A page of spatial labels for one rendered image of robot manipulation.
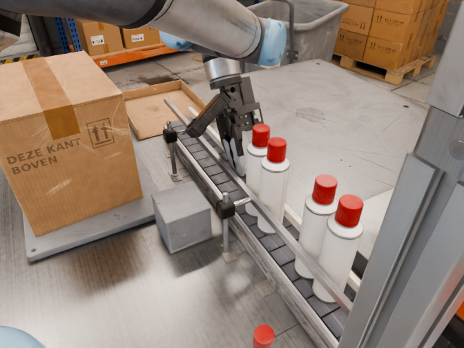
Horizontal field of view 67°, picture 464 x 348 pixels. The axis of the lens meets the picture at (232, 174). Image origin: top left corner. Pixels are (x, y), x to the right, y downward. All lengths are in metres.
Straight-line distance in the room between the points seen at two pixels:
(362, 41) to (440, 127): 3.83
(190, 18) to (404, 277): 0.32
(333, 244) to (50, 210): 0.57
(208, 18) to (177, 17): 0.05
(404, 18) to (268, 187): 3.26
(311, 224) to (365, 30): 3.50
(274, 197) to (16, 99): 0.51
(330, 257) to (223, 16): 0.37
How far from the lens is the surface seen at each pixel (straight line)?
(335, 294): 0.56
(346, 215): 0.51
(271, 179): 0.63
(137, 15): 0.35
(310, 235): 0.58
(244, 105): 0.78
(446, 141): 0.19
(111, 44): 4.12
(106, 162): 0.79
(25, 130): 0.73
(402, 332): 0.26
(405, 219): 0.21
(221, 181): 0.85
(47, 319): 0.74
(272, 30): 0.61
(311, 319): 0.63
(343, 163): 1.04
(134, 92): 1.39
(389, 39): 3.88
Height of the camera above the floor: 1.41
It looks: 37 degrees down
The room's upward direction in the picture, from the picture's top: straight up
